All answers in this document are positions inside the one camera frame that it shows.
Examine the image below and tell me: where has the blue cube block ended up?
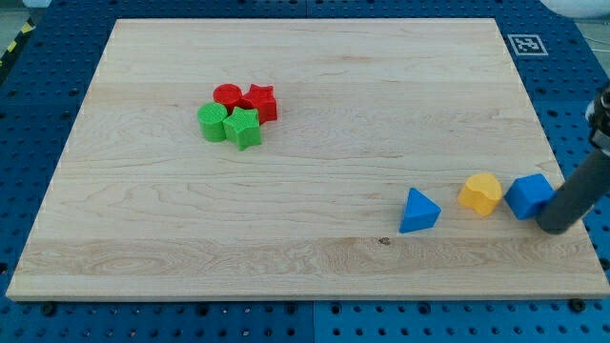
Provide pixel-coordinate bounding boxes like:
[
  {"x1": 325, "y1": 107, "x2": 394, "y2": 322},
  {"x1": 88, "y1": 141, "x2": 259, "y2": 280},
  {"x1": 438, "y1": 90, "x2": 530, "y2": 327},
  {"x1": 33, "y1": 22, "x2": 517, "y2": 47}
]
[{"x1": 504, "y1": 173, "x2": 555, "y2": 220}]

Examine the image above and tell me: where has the red star block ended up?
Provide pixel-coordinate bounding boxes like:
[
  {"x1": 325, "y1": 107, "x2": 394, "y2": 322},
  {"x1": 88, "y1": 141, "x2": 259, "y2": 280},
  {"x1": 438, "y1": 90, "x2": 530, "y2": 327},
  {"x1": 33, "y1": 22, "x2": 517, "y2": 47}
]
[{"x1": 242, "y1": 84, "x2": 277, "y2": 125}]

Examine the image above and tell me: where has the red cylinder block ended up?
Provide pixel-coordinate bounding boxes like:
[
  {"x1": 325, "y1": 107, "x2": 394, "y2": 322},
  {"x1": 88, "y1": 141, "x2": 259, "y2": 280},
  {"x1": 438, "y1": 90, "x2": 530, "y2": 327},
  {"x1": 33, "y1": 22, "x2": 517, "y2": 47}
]
[{"x1": 213, "y1": 84, "x2": 242, "y2": 114}]

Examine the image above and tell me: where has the green star block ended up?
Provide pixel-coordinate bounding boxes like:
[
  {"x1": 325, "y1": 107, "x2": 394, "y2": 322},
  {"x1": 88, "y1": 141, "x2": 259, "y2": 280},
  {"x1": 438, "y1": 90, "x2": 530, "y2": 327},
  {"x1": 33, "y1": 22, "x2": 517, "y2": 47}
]
[{"x1": 223, "y1": 107, "x2": 262, "y2": 151}]

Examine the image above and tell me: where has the yellow black hazard tape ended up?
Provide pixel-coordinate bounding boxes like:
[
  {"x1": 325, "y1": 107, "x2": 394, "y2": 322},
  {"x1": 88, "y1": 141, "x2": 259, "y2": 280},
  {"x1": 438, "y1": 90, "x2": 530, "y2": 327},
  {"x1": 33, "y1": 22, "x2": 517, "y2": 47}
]
[{"x1": 1, "y1": 18, "x2": 36, "y2": 69}]

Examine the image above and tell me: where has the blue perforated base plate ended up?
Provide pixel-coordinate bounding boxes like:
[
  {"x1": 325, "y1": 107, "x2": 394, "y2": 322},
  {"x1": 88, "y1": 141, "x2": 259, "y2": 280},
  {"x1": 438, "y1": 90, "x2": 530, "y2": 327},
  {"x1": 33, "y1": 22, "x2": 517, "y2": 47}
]
[{"x1": 1, "y1": 0, "x2": 609, "y2": 342}]

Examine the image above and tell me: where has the white fiducial marker tag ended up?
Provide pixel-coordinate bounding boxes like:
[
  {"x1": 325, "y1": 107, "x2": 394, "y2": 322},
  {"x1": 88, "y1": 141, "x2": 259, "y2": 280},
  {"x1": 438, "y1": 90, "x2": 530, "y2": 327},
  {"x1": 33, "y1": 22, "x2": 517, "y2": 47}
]
[{"x1": 508, "y1": 34, "x2": 548, "y2": 56}]

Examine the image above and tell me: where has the green cylinder block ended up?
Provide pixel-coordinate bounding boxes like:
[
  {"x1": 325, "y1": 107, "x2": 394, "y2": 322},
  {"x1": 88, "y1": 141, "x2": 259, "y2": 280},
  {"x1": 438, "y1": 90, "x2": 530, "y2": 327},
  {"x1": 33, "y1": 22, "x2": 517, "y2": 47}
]
[{"x1": 197, "y1": 102, "x2": 228, "y2": 142}]

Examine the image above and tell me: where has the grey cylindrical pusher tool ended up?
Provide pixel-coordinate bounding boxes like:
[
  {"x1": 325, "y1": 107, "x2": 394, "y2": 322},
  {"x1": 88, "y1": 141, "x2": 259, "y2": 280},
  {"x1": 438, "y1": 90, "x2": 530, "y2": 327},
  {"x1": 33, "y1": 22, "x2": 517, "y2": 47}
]
[{"x1": 536, "y1": 150, "x2": 609, "y2": 234}]

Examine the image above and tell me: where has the robot arm end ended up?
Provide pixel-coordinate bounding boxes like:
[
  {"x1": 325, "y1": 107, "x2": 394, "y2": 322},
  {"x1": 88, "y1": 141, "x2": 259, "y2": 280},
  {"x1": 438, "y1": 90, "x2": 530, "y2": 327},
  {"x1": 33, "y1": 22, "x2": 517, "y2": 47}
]
[{"x1": 585, "y1": 84, "x2": 609, "y2": 155}]

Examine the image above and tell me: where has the wooden board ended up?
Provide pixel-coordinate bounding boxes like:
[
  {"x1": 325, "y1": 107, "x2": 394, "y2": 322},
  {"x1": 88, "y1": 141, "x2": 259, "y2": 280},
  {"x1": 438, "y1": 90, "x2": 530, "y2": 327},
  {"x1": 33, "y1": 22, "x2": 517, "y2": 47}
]
[{"x1": 7, "y1": 18, "x2": 609, "y2": 302}]

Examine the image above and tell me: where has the yellow heart block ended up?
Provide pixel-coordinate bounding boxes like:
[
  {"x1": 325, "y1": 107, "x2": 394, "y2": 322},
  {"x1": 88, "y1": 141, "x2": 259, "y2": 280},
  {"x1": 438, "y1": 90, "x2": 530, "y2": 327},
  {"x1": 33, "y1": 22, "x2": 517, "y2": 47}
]
[{"x1": 457, "y1": 173, "x2": 503, "y2": 216}]

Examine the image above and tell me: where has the blue triangle block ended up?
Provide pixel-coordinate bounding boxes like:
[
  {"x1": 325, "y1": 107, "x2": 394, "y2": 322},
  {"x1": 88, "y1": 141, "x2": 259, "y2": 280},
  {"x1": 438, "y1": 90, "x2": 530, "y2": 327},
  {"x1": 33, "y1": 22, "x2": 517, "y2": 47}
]
[{"x1": 398, "y1": 188, "x2": 441, "y2": 233}]

